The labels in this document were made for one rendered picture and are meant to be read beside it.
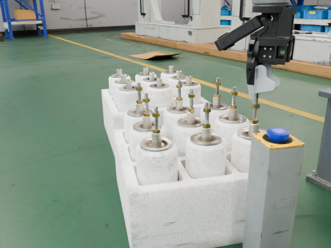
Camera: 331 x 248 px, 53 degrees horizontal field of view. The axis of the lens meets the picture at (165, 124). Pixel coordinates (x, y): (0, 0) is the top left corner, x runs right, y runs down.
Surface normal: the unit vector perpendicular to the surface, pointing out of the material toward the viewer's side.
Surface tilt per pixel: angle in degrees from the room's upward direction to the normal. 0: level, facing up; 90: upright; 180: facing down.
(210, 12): 90
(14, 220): 0
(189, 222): 90
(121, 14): 90
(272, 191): 90
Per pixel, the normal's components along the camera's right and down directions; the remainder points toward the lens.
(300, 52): -0.86, 0.19
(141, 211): 0.23, 0.33
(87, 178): -0.01, -0.94
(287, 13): -0.53, 0.30
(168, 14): 0.52, 0.29
